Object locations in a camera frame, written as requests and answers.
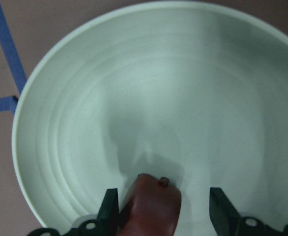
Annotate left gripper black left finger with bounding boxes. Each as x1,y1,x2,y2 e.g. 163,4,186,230
97,188,119,236

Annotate light green plate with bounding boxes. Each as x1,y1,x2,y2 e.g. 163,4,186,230
12,1,288,236

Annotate brown bun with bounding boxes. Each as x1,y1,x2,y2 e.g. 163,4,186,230
117,174,182,236

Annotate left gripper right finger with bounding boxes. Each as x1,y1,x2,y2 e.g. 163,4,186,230
209,187,240,236

